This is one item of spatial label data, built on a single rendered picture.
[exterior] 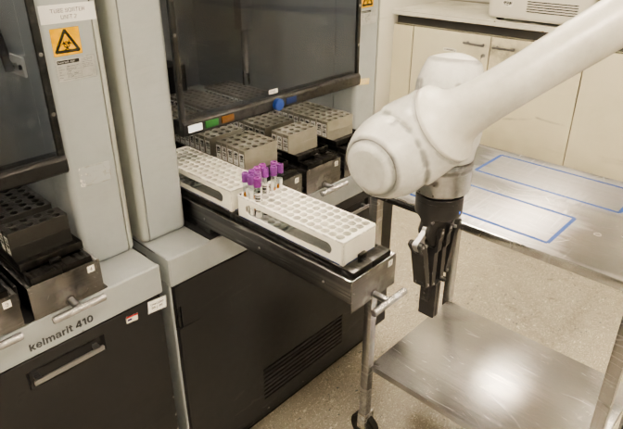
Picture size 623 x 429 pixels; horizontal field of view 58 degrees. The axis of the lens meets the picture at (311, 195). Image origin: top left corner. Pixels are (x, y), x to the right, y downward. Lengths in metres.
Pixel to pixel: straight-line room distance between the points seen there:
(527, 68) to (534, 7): 2.63
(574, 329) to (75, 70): 1.94
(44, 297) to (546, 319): 1.84
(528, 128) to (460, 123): 2.73
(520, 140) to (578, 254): 2.29
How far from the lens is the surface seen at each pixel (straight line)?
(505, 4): 3.36
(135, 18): 1.18
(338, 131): 1.63
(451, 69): 0.81
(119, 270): 1.24
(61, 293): 1.15
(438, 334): 1.77
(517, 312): 2.41
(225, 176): 1.29
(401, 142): 0.65
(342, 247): 1.02
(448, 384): 1.62
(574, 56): 0.68
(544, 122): 3.35
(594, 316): 2.50
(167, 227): 1.33
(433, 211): 0.89
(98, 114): 1.16
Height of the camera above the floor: 1.38
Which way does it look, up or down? 26 degrees down
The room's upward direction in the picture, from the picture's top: straight up
